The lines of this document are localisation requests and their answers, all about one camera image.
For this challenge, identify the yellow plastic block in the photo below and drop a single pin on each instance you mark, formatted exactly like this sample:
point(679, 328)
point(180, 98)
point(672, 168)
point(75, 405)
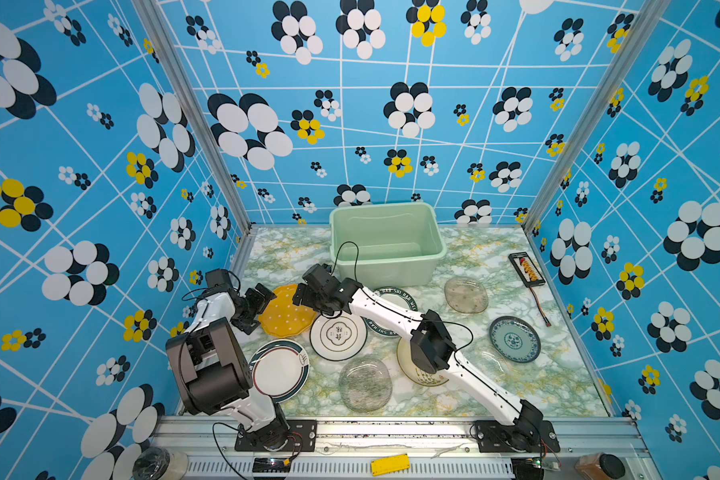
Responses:
point(389, 465)

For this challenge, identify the large white red-rimmed plate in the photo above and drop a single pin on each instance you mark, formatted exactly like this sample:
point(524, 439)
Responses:
point(280, 369)

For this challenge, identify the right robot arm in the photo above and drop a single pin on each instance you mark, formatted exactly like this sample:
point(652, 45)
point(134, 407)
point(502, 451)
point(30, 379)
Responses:
point(522, 425)

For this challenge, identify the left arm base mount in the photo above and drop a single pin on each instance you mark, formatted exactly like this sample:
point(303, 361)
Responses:
point(292, 436)

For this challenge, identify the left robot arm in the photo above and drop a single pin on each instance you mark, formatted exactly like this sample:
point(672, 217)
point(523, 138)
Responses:
point(211, 371)

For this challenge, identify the clear glass plate front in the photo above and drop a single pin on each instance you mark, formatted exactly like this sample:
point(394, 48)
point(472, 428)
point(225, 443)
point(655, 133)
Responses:
point(365, 384)

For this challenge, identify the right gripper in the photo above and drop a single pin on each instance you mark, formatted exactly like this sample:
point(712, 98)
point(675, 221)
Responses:
point(306, 300)

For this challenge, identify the white teal lettered plate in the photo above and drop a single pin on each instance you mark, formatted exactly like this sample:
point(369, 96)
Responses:
point(396, 296)

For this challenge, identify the blue patterned plate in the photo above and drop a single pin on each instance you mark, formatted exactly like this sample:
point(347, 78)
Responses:
point(515, 339)

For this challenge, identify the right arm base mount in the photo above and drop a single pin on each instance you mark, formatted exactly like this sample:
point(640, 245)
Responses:
point(492, 437)

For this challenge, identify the clear glass plate back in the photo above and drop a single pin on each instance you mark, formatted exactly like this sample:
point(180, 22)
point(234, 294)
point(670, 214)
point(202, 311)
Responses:
point(466, 295)

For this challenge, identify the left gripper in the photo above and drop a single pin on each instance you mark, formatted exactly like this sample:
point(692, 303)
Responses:
point(256, 304)

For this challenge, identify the beige ceramic plate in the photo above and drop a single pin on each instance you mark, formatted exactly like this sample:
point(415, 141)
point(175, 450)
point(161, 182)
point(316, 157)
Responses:
point(414, 373)

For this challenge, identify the clear glass plate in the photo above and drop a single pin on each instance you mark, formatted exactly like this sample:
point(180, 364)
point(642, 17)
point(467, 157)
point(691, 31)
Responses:
point(466, 295)
point(365, 384)
point(492, 364)

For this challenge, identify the aluminium front rail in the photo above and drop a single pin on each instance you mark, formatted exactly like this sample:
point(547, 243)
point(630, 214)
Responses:
point(438, 448)

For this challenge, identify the mint green plastic bin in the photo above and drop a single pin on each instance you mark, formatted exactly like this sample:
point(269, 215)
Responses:
point(382, 245)

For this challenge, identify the yellow polka dot plate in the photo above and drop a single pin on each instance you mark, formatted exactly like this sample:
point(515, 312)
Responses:
point(282, 318)

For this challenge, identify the small white green-rimmed plate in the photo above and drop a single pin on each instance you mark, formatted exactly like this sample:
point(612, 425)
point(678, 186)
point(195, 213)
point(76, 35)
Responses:
point(338, 339)

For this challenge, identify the brown jar black lid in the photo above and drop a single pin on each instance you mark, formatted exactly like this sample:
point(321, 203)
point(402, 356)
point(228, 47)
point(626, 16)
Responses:
point(600, 466)

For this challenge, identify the clear glass plate right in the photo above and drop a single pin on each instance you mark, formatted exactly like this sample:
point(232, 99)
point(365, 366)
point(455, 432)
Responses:
point(492, 364)

